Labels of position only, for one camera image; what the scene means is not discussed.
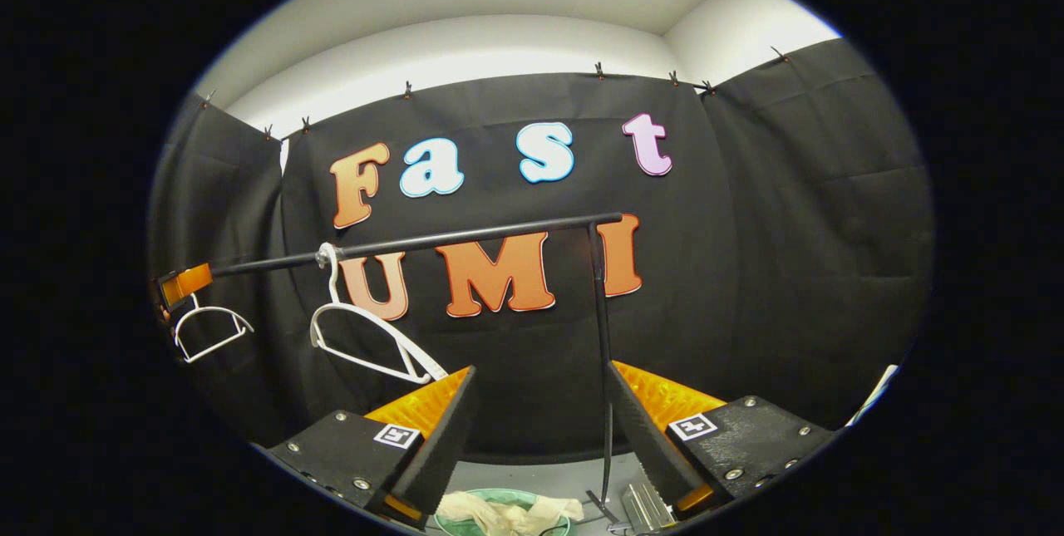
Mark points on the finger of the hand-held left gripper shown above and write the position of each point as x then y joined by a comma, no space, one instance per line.
189,281

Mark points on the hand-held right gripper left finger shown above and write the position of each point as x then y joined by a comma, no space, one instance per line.
436,461

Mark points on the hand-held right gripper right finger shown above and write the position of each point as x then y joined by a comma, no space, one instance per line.
648,445

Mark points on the green laundry hamper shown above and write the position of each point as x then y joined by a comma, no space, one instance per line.
499,494

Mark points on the cream shirt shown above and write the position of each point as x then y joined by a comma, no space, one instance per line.
499,515

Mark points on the empty white hanger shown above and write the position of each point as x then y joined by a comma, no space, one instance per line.
209,308

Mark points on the white shirt hanger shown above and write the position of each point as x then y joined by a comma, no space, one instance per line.
333,282

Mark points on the black clothes rack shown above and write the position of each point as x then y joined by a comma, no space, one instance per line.
465,237

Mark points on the silver metal box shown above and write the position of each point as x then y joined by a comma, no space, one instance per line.
644,509

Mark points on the row of black backdrop clips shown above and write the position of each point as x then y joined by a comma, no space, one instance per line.
598,71

